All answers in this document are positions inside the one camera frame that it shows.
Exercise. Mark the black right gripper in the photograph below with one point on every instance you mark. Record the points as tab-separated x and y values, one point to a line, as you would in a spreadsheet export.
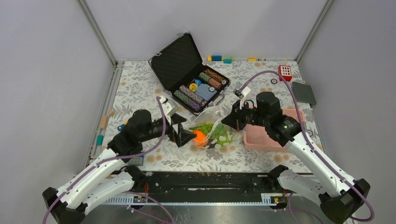
235	119

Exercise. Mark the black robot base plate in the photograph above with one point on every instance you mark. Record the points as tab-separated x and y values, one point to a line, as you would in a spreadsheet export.
205	187

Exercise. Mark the orange toy tangerine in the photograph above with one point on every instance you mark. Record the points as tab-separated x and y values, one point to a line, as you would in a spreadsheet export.
200	140

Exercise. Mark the blue yellow block row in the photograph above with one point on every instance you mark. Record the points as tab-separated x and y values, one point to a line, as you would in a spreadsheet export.
219	58

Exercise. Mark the green toy grape bunch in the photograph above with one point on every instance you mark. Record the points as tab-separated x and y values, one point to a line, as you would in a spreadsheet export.
218	136

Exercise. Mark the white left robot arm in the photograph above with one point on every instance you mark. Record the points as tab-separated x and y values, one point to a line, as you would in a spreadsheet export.
109	174

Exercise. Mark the wooden toy block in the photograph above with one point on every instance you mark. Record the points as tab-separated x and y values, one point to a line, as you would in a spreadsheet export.
103	122

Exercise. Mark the green purple poker chip row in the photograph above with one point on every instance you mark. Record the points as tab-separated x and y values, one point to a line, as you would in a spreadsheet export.
188	101

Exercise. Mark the clear zip top bag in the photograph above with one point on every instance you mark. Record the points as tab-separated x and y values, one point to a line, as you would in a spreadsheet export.
215	115

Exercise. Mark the teal toy block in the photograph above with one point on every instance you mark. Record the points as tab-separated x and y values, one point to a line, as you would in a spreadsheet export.
99	140

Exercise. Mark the blue playing card deck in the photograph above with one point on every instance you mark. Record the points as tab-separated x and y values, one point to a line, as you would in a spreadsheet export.
205	91

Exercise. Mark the grey building baseplate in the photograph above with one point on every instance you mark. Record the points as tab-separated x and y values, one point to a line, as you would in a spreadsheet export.
303	93

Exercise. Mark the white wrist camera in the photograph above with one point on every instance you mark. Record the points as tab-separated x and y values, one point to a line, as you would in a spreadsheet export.
242	93
169	108

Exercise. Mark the yellow big blind button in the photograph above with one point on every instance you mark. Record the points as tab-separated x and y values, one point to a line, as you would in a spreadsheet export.
193	87

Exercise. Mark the green brown poker chip row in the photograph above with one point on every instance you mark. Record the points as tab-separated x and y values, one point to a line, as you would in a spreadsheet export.
212	78

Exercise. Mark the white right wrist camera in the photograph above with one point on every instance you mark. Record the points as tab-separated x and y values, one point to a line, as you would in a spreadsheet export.
242	93

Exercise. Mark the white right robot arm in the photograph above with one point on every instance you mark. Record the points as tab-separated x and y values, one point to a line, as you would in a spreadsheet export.
338	194

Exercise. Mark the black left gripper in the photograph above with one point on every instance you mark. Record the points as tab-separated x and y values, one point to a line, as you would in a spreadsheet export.
183	136

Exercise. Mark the pink plastic basket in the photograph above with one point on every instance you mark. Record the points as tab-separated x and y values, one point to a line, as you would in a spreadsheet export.
269	139

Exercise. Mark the blue grey toy block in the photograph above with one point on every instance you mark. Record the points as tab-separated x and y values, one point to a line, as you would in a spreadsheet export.
138	161

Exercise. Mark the red toy block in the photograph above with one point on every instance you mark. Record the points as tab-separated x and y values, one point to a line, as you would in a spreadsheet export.
286	72

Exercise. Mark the black poker chip case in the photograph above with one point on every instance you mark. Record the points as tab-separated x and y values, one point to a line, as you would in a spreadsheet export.
180	63

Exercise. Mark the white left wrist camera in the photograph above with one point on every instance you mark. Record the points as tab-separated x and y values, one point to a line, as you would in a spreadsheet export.
169	108

